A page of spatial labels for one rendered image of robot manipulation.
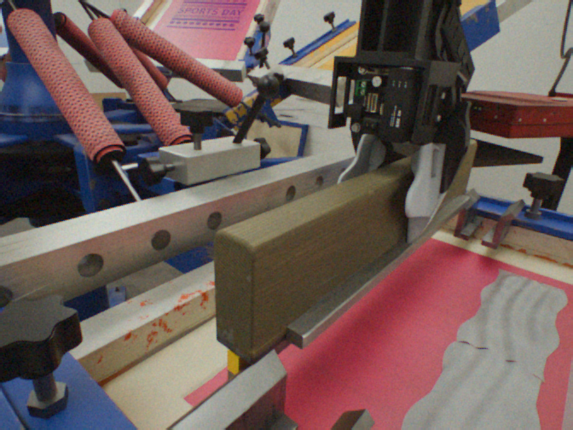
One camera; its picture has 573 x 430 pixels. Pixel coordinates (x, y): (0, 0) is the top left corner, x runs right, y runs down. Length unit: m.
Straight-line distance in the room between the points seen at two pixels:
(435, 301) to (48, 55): 0.64
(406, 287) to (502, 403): 0.16
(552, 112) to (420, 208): 1.01
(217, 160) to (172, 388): 0.27
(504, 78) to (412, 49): 2.08
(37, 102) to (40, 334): 0.72
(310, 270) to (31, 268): 0.21
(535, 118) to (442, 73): 0.98
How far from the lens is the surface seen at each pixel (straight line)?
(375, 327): 0.38
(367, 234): 0.29
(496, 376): 0.37
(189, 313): 0.35
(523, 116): 1.21
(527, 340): 0.43
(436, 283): 0.47
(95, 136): 0.60
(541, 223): 0.60
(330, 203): 0.24
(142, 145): 0.68
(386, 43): 0.28
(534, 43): 2.35
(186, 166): 0.45
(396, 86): 0.27
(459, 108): 0.33
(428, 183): 0.33
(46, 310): 0.24
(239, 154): 0.50
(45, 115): 0.90
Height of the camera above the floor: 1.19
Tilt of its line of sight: 23 degrees down
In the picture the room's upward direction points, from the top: 3 degrees clockwise
